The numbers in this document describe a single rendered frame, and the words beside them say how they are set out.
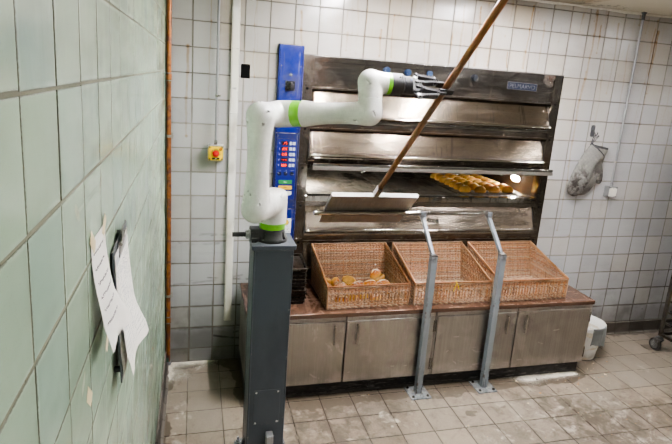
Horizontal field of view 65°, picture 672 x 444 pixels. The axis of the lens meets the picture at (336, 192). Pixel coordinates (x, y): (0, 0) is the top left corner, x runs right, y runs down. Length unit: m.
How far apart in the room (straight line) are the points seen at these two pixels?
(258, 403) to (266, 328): 0.40
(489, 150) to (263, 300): 2.14
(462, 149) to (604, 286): 1.84
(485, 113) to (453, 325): 1.50
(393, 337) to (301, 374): 0.62
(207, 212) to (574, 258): 2.91
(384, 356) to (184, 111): 1.98
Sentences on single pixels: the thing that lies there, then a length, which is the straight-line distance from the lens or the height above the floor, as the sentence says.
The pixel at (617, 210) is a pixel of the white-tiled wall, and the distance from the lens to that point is 4.80.
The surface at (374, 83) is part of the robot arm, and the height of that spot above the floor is 1.96.
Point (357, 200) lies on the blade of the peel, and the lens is 3.14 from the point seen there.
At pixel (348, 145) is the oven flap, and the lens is 3.54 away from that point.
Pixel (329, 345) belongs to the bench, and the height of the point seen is 0.36.
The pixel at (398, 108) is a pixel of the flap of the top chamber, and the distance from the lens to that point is 3.62.
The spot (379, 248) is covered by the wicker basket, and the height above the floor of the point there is 0.81.
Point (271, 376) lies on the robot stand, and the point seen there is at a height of 0.53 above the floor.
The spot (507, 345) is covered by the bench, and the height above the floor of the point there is 0.28.
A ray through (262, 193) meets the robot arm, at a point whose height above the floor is 1.47.
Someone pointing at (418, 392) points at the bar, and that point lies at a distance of 3.67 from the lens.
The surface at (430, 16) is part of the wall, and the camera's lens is 3.70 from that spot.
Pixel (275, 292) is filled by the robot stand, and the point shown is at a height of 0.97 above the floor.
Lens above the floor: 1.98
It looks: 12 degrees down
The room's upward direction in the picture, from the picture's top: 4 degrees clockwise
